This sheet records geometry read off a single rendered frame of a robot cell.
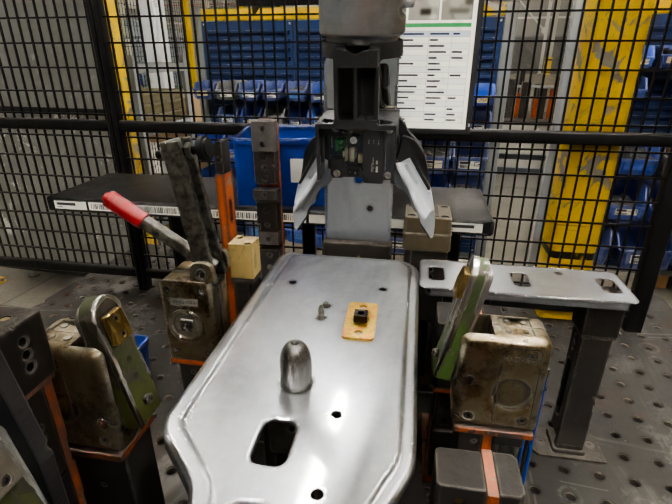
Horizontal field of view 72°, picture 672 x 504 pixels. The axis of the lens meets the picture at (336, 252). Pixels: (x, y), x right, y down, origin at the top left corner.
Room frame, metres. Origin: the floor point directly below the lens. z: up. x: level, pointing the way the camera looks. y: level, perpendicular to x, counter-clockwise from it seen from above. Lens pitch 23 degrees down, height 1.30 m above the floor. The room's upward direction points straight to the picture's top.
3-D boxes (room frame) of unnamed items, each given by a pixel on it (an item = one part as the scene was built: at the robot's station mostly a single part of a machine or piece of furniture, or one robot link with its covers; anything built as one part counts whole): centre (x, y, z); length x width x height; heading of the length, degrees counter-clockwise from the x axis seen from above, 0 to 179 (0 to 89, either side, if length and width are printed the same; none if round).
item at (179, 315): (0.53, 0.18, 0.88); 0.07 x 0.06 x 0.35; 80
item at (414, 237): (0.75, -0.16, 0.88); 0.08 x 0.08 x 0.36; 80
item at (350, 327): (0.49, -0.03, 1.01); 0.08 x 0.04 x 0.01; 171
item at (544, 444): (0.59, -0.38, 0.84); 0.11 x 0.06 x 0.29; 80
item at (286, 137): (0.95, 0.04, 1.10); 0.30 x 0.17 x 0.13; 88
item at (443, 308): (0.54, -0.18, 0.84); 0.11 x 0.10 x 0.28; 80
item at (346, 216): (0.76, -0.04, 1.17); 0.12 x 0.01 x 0.34; 80
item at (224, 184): (0.63, 0.15, 0.95); 0.03 x 0.01 x 0.50; 170
